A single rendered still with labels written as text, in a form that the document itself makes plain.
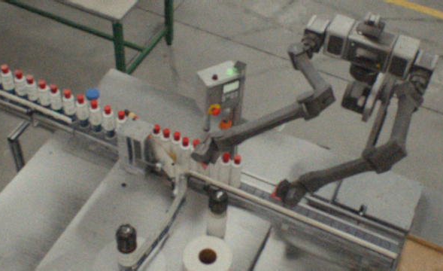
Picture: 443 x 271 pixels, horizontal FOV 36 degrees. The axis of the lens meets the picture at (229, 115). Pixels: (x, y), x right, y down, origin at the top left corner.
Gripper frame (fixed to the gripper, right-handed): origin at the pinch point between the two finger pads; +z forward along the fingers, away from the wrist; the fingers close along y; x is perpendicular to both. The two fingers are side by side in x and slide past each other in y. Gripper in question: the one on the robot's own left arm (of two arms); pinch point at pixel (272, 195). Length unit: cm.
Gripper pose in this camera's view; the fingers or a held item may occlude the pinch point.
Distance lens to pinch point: 309.6
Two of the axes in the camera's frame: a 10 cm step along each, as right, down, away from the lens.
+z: -6.2, 3.2, 7.2
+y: -4.1, 6.5, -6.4
